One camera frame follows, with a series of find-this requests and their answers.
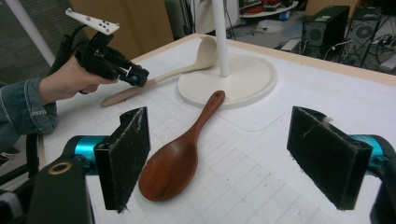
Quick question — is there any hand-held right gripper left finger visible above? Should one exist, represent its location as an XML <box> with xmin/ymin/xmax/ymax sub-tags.
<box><xmin>74</xmin><ymin>106</ymin><xmax>151</xmax><ymax>215</ymax></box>

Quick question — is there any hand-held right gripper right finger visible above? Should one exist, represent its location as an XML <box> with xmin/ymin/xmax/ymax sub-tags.
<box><xmin>287</xmin><ymin>105</ymin><xmax>389</xmax><ymax>211</ymax></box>

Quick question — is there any dark wooden rice spoon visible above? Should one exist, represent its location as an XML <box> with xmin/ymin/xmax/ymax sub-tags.
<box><xmin>138</xmin><ymin>90</ymin><xmax>226</xmax><ymax>202</ymax></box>

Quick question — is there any beige ladle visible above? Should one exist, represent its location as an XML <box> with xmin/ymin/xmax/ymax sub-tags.
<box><xmin>100</xmin><ymin>35</ymin><xmax>219</xmax><ymax>108</ymax></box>

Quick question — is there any white utensil stand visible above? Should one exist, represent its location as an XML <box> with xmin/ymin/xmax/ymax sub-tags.
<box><xmin>177</xmin><ymin>0</ymin><xmax>278</xmax><ymax>110</ymax></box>

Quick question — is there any brown board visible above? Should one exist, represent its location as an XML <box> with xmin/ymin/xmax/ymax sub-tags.
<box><xmin>68</xmin><ymin>0</ymin><xmax>176</xmax><ymax>61</ymax></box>

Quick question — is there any white metal pole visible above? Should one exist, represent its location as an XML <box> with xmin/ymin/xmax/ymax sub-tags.
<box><xmin>3</xmin><ymin>0</ymin><xmax>58</xmax><ymax>67</ymax></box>

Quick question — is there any white foam mat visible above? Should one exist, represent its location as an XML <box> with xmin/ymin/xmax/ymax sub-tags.
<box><xmin>41</xmin><ymin>36</ymin><xmax>396</xmax><ymax>224</ymax></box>

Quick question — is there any black computer tower with sticker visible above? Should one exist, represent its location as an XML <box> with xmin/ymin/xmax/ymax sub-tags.
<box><xmin>301</xmin><ymin>5</ymin><xmax>350</xmax><ymax>59</ymax></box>

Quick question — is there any black computer tower with fan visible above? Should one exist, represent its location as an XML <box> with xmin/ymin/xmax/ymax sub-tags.
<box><xmin>342</xmin><ymin>7</ymin><xmax>396</xmax><ymax>68</ymax></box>

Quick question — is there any white plastic bag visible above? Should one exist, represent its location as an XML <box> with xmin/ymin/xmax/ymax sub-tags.
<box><xmin>255</xmin><ymin>18</ymin><xmax>286</xmax><ymax>35</ymax></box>

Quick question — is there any round white table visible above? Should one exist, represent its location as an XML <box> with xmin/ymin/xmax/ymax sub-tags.
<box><xmin>241</xmin><ymin>0</ymin><xmax>301</xmax><ymax>19</ymax></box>

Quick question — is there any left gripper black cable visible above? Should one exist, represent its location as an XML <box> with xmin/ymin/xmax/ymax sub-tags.
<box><xmin>49</xmin><ymin>24</ymin><xmax>89</xmax><ymax>77</ymax></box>

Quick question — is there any red cable bundle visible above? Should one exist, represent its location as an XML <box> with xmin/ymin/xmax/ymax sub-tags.
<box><xmin>244</xmin><ymin>0</ymin><xmax>272</xmax><ymax>15</ymax></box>

